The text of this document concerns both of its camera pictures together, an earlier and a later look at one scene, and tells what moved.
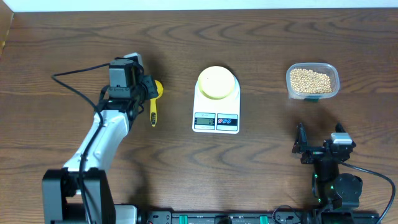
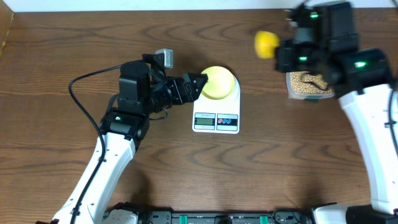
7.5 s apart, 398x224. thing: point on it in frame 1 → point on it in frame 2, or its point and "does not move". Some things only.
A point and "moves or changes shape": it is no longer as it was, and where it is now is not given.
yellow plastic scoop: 153,103 moves or changes shape
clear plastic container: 312,80 does not move
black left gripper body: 147,88 → 160,96
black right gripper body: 312,155 → 307,57
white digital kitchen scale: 217,116 does not move
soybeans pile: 305,81 does not move
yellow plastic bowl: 216,83 does not move
